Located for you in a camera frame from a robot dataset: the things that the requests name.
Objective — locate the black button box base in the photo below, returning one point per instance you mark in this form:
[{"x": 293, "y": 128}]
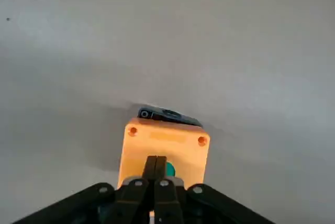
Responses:
[{"x": 170, "y": 116}]

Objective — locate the orange button box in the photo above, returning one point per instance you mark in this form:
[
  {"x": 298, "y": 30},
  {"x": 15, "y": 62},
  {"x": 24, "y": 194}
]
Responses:
[{"x": 162, "y": 145}]

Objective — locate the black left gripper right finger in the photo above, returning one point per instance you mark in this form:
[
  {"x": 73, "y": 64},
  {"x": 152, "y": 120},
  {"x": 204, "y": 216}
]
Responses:
[{"x": 170, "y": 203}]

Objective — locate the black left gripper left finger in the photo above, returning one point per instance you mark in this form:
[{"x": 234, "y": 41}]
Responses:
[{"x": 125, "y": 203}]

